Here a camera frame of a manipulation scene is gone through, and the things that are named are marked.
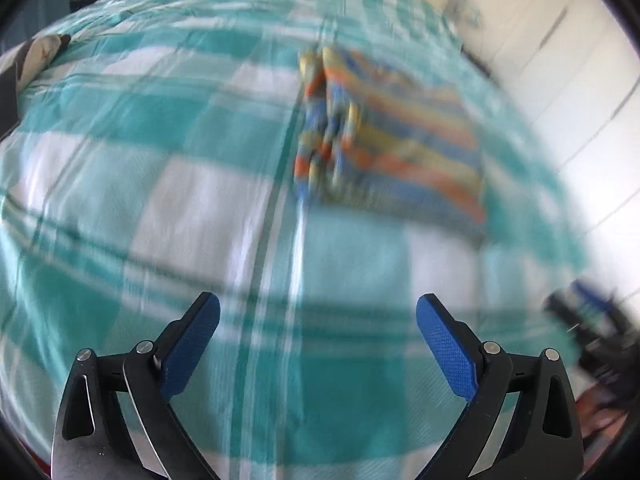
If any multicolour striped knit sweater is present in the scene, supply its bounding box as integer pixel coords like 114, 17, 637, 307
293, 47, 487, 238

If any person's right hand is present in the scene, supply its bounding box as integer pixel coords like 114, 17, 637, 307
576, 386, 628, 441

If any teal white plaid bedspread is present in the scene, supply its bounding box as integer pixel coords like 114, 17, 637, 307
1, 0, 584, 479

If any black smartphone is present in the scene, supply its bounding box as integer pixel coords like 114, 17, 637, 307
0, 70, 20, 140

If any white wall socket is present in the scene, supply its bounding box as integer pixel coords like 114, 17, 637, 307
445, 0, 483, 28

